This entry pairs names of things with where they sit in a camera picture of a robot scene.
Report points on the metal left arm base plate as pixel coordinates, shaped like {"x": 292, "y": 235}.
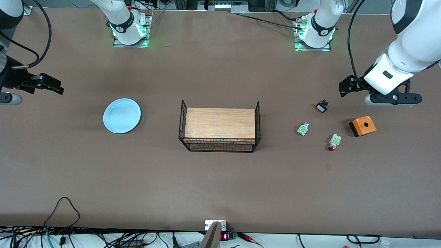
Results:
{"x": 324, "y": 49}

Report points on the red digit display module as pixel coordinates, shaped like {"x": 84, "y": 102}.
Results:
{"x": 224, "y": 236}

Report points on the orange button enclosure box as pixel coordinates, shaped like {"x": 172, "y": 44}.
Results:
{"x": 363, "y": 125}

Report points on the silver stand bracket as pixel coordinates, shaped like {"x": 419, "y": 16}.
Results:
{"x": 224, "y": 225}

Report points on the red clip lead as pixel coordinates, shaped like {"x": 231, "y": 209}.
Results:
{"x": 248, "y": 237}

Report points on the light blue round plate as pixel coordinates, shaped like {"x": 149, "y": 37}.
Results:
{"x": 122, "y": 116}

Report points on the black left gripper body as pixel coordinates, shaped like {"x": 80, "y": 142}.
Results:
{"x": 357, "y": 85}

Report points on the aluminium frame structure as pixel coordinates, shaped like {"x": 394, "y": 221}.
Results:
{"x": 203, "y": 4}

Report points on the black inline plug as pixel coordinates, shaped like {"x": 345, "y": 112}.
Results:
{"x": 62, "y": 240}

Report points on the green white contact block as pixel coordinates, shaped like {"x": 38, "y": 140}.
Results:
{"x": 303, "y": 129}

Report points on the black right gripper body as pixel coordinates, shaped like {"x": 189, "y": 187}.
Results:
{"x": 12, "y": 78}

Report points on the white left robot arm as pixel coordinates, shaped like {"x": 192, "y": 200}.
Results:
{"x": 413, "y": 44}

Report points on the black power adapter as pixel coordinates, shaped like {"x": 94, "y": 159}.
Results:
{"x": 132, "y": 243}

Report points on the wooden board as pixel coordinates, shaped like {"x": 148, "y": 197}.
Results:
{"x": 220, "y": 124}

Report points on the black switch module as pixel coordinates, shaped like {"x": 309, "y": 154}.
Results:
{"x": 322, "y": 106}

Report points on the grey camera stand bar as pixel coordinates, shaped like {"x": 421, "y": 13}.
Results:
{"x": 210, "y": 237}

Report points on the red push button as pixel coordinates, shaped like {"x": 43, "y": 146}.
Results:
{"x": 333, "y": 142}

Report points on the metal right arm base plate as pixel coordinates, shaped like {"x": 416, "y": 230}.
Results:
{"x": 119, "y": 44}

